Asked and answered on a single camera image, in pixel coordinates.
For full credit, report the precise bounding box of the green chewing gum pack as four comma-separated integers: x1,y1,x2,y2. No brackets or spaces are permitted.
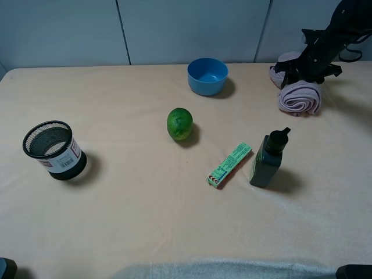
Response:
206,142,252,189

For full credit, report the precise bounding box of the blue plastic bowl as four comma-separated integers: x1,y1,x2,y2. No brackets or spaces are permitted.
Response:
187,58,228,96

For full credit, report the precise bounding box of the pink towel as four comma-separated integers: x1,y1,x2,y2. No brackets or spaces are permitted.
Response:
269,66,322,116

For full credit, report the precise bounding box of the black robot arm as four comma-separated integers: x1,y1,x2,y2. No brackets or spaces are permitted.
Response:
274,0,371,88

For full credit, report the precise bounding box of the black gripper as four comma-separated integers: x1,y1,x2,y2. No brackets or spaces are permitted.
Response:
274,28,342,89

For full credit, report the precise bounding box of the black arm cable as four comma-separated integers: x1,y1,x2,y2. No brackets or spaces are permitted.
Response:
338,31,370,63

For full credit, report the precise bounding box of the green lime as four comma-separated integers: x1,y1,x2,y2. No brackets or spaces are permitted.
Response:
167,108,194,141

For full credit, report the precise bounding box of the black mesh pen cup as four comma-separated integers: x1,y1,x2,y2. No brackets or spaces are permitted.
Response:
22,120,87,181

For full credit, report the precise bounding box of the dark green pump bottle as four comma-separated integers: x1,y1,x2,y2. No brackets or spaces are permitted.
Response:
249,127,291,188

